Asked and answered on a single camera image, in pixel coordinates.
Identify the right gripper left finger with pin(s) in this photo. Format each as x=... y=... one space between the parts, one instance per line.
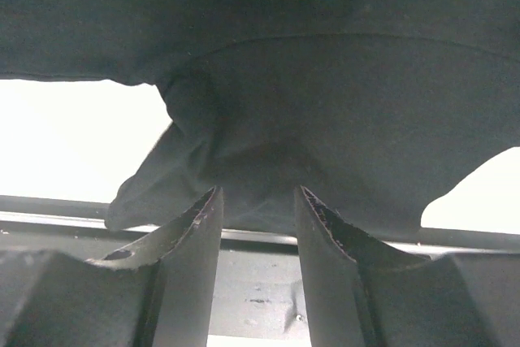
x=155 y=291

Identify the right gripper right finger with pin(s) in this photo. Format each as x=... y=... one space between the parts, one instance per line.
x=360 y=291

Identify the black t-shirt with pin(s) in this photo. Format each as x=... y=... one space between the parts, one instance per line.
x=378 y=106

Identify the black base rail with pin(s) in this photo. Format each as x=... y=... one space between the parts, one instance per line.
x=258 y=289

